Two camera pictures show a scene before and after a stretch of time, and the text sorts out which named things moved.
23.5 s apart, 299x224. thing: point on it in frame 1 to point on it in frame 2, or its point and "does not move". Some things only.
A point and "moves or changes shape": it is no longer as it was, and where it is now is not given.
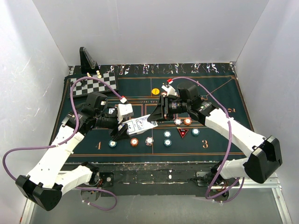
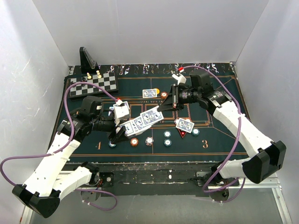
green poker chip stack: x=167 y=142 does not move
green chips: x=112 y=143 does not move
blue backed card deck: x=139 y=124 moves or changes shape
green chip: x=167 y=134 does not move
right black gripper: x=159 y=112 to x=172 y=102
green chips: x=195 y=131 does not move
